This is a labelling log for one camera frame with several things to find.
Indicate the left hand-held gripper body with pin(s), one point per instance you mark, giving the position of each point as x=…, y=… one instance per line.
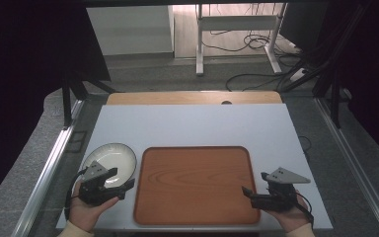
x=93, y=194

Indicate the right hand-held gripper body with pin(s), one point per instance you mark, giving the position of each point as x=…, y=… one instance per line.
x=279, y=199

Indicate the white plate with dark rim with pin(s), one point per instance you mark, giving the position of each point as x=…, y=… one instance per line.
x=115, y=158

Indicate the person's left hand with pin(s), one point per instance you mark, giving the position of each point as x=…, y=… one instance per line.
x=84, y=214

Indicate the person's right hand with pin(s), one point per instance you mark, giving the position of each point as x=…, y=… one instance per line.
x=292, y=219

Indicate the brown wooden tray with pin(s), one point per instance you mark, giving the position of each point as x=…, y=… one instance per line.
x=194, y=187

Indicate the black metal stand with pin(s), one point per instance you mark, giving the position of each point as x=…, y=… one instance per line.
x=335, y=98
x=67, y=98

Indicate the white power strip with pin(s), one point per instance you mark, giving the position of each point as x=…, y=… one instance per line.
x=298, y=74

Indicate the dark curtain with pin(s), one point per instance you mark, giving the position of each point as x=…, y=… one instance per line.
x=375, y=65
x=19, y=65

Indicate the white cabinet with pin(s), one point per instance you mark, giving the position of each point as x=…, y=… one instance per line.
x=130, y=29

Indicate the silver metal rail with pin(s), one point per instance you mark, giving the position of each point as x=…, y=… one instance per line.
x=352, y=161
x=51, y=164

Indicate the white metal desk frame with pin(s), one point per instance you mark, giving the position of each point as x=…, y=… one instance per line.
x=237, y=22

